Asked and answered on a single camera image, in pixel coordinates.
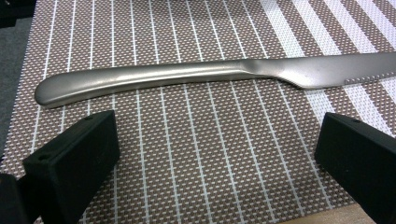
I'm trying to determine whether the stainless steel table knife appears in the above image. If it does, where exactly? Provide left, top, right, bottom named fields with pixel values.
left=34, top=51, right=396, bottom=109

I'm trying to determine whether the brown white striped woven placemat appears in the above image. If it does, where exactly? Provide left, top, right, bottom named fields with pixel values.
left=0, top=0, right=396, bottom=224

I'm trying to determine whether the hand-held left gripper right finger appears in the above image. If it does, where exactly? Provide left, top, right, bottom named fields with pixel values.
left=314, top=112, right=396, bottom=224

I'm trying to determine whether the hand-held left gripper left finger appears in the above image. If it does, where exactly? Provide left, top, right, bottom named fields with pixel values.
left=21, top=109, right=121, bottom=224

